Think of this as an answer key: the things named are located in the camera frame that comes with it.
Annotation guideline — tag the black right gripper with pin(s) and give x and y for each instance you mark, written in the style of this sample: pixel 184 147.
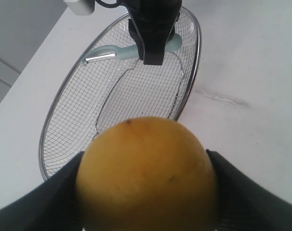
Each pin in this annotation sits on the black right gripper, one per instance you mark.
pixel 151 49

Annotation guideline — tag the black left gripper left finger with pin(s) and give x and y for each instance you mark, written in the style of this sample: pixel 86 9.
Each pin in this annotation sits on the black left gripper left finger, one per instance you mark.
pixel 52 206

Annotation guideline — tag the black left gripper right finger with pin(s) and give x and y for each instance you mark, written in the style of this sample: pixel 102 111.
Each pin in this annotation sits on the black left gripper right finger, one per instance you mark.
pixel 244 205

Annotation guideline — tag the teal handled vegetable peeler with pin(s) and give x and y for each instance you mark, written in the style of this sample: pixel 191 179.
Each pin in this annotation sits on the teal handled vegetable peeler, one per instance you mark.
pixel 129 52

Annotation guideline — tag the yellow lemon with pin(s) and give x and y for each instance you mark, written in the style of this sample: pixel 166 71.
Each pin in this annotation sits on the yellow lemon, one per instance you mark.
pixel 147 174

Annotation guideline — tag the metal wire mesh basket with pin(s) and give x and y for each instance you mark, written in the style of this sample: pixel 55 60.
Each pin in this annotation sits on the metal wire mesh basket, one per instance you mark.
pixel 106 91

